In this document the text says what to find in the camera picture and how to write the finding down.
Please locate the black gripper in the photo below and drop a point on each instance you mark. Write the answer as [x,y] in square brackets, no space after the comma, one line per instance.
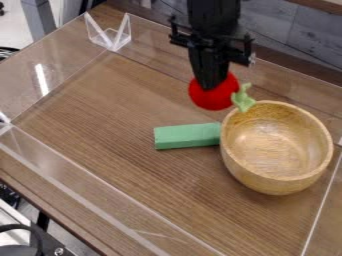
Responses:
[212,42]

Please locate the red knitted strawberry fruit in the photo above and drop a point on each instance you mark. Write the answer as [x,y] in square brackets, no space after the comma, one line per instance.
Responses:
[227,94]

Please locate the green rectangular block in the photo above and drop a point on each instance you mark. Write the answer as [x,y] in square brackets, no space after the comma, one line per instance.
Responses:
[184,136]

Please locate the wooden bowl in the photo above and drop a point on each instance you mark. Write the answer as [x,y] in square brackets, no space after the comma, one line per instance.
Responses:
[276,147]

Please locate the clear acrylic corner bracket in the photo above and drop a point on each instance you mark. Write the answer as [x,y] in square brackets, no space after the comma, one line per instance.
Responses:
[109,38]

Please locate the grey metal post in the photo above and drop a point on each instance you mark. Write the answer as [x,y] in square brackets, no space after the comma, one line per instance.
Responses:
[39,16]

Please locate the black table clamp mount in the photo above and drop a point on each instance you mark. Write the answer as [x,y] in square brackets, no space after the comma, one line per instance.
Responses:
[52,247]

